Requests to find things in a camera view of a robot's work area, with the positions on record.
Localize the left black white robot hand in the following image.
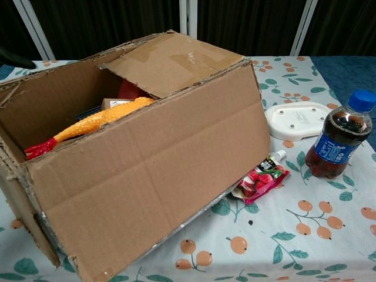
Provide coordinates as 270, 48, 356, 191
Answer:
0, 46, 36, 70

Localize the black pleated curtain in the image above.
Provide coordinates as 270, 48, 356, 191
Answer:
299, 0, 376, 58
29, 0, 182, 62
196, 0, 309, 57
0, 0, 42, 65

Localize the dark blue plastic basket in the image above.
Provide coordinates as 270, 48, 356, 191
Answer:
75, 106, 103, 122

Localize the yellow rubber chicken toy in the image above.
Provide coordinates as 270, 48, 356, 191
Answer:
23, 96, 155, 161

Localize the small brown cardboard box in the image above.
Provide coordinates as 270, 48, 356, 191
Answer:
101, 98, 133, 112

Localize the red plastic object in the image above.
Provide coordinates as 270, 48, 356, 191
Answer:
119, 79, 153, 100

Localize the red fruit jelly pouch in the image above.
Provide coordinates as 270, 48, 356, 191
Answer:
230, 149, 291, 206

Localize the white oval dish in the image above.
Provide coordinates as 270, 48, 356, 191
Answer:
264, 101, 333, 142

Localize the floral fruit print tablecloth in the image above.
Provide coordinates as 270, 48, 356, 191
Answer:
0, 55, 376, 282

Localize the cola bottle with blue cap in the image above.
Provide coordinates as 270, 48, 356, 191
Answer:
305, 90, 376, 179

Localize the white frame pole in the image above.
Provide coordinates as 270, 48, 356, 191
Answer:
289, 0, 318, 57
13, 0, 56, 61
179, 0, 198, 35

